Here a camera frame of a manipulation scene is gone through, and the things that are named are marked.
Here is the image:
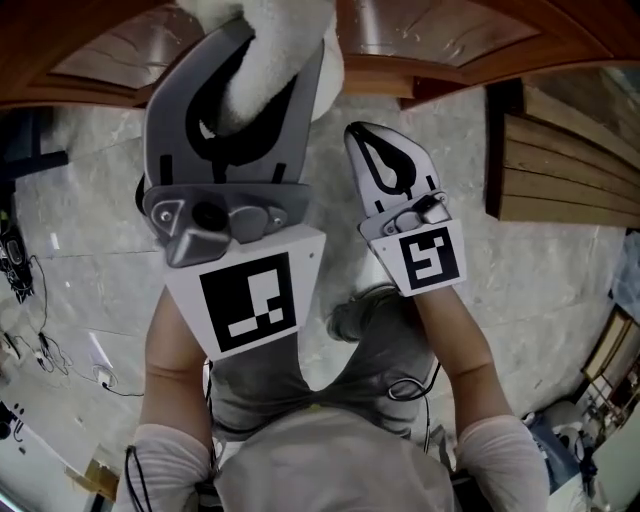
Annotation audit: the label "person's right forearm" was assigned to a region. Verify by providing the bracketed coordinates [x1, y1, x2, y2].
[413, 287, 517, 432]

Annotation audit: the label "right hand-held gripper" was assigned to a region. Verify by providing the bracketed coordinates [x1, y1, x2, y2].
[343, 121, 469, 299]

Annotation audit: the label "leaning wooden frames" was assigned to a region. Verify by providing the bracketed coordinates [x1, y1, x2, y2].
[581, 303, 640, 392]

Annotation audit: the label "cardboard box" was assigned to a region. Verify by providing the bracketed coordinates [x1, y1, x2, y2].
[63, 456, 120, 502]

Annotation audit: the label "white cloth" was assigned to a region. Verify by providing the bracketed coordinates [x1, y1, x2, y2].
[177, 0, 346, 137]

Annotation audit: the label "black cable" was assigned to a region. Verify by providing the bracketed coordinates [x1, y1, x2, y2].
[201, 358, 222, 472]
[123, 443, 152, 512]
[386, 361, 444, 452]

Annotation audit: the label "person's left forearm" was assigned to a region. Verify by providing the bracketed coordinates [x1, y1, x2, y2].
[138, 284, 217, 451]

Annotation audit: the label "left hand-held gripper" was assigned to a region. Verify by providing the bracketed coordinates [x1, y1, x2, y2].
[134, 181, 329, 362]

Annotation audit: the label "dark table frame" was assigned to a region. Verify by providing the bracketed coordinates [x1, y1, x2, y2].
[0, 108, 70, 182]

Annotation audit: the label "wooden slatted platform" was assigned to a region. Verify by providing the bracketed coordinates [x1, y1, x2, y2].
[483, 81, 640, 230]

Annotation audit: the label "wooden cabinet door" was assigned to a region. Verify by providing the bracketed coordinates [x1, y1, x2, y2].
[333, 0, 640, 100]
[0, 0, 212, 109]

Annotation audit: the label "black floor device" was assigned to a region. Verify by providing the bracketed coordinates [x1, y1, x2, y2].
[0, 208, 37, 307]

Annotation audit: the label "white power adapter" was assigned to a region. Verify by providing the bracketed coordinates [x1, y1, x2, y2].
[91, 364, 119, 390]

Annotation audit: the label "tangle of floor cables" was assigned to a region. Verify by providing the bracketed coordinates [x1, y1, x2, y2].
[0, 253, 147, 402]

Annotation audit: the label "person's white shirt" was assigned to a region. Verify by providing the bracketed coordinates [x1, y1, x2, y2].
[113, 404, 552, 512]

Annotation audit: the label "person's grey trousers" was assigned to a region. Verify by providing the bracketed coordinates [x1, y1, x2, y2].
[206, 284, 442, 442]

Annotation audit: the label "wooden cabinet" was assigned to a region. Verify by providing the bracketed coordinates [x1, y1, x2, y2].
[0, 0, 640, 112]

